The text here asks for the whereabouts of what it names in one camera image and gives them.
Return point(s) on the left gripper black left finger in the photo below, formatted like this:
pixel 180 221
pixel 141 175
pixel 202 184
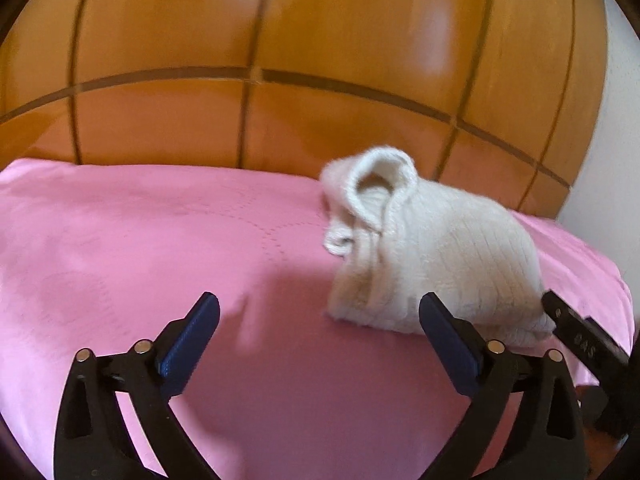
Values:
pixel 91 438

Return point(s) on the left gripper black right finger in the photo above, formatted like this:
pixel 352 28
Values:
pixel 546 440

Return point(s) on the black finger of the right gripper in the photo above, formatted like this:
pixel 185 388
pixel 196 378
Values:
pixel 586 339

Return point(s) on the white knitted sweater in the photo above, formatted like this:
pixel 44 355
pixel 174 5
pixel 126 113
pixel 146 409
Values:
pixel 400 237

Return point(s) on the pink bedspread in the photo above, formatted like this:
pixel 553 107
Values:
pixel 100 257

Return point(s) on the wooden headboard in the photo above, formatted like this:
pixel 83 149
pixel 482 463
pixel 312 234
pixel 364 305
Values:
pixel 499 97

